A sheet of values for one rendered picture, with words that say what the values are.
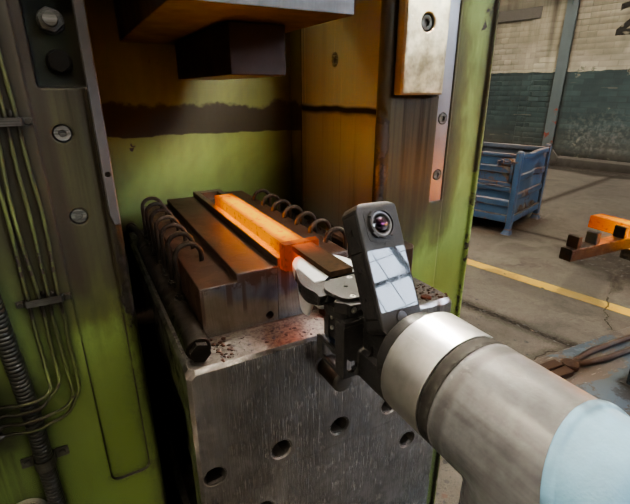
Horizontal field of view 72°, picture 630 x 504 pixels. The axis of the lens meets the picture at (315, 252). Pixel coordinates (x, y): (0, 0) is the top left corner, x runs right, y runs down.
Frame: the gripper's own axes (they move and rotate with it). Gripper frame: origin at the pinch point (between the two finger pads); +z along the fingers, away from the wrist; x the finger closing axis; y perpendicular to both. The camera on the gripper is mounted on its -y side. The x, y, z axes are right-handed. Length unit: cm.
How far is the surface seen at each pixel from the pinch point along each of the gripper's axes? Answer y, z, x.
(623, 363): 30, -9, 63
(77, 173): -8.9, 17.4, -22.4
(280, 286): 4.6, 2.9, -2.4
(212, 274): 2.8, 6.5, -9.9
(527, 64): -58, 474, 660
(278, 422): 19.8, -3.1, -5.8
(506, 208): 78, 198, 299
